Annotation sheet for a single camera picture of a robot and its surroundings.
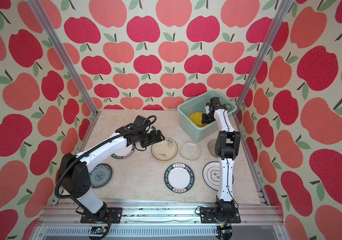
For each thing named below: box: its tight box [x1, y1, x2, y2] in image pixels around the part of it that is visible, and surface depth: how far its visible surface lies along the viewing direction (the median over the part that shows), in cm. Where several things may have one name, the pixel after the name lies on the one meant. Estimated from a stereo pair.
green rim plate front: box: [164, 162, 195, 194], surface depth 88 cm
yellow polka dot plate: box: [188, 112, 208, 128], surface depth 113 cm
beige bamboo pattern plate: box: [151, 137, 179, 162], surface depth 100 cm
